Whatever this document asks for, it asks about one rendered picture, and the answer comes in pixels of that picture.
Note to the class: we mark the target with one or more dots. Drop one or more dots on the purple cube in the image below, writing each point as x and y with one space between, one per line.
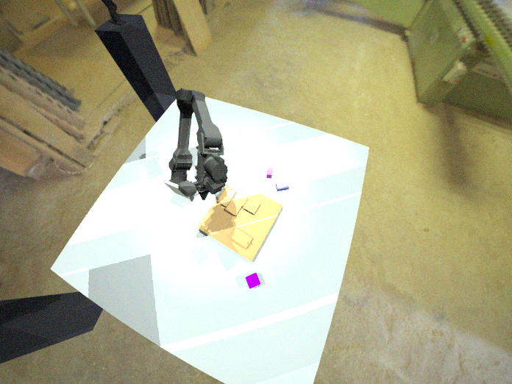
252 280

